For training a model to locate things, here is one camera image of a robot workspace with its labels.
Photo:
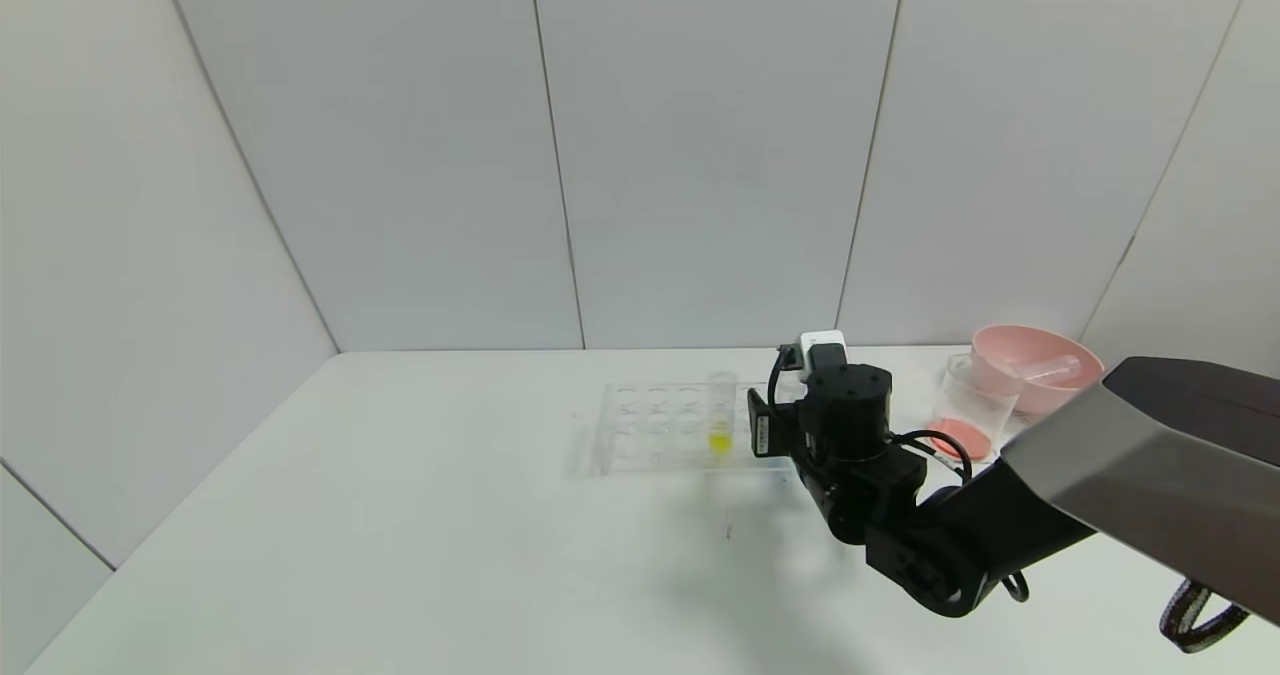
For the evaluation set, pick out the clear glass beaker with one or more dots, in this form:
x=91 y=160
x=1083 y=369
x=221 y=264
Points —
x=965 y=425

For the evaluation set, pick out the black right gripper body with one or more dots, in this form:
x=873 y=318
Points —
x=761 y=435

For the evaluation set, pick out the pink plastic bowl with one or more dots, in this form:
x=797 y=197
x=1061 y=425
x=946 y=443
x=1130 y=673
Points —
x=1000 y=350

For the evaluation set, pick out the yellow liquid test tube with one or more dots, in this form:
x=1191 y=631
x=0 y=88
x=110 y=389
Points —
x=720 y=439

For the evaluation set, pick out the clear plastic test tube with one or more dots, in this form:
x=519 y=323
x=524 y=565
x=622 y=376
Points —
x=1045 y=370

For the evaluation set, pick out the clear acrylic test tube rack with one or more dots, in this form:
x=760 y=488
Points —
x=650 y=435

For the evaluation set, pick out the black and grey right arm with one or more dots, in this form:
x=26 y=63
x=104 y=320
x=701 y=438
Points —
x=1150 y=475

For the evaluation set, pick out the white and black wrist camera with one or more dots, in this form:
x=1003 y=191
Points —
x=822 y=343

